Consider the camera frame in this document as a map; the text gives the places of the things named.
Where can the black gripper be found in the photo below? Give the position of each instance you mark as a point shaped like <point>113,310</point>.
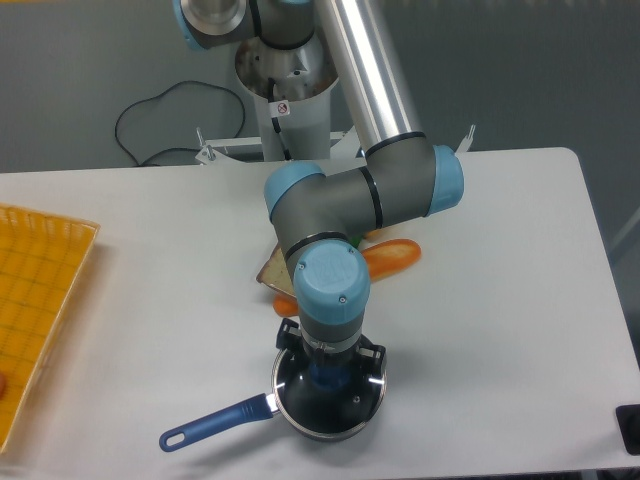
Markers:
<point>353,353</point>

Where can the glass lid blue knob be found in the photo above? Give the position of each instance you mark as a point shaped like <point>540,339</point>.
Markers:
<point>325,406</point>

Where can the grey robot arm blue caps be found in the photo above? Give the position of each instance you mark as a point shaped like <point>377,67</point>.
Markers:
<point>315,215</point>

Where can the orange carrot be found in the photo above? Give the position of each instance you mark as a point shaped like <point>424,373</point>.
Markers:
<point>285,306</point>

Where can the wrapped bread slice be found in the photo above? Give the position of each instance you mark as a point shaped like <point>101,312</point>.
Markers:
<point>274,274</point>

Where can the orange baguette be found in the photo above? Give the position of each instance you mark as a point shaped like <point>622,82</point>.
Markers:
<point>391,257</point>

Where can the green bell pepper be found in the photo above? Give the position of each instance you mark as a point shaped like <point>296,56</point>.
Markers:
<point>355,241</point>

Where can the yellow bell pepper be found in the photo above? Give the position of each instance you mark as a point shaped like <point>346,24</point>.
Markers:
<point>373,234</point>

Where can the yellow plastic basket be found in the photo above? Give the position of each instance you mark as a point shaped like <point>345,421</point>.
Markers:
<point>42,256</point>

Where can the black device at table edge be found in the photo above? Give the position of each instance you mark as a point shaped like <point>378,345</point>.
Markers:
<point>628,417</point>

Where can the blue handled saucepan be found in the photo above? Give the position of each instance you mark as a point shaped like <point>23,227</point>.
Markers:
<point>257,408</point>

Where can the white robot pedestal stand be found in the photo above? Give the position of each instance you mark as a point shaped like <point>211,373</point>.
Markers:
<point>291,92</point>

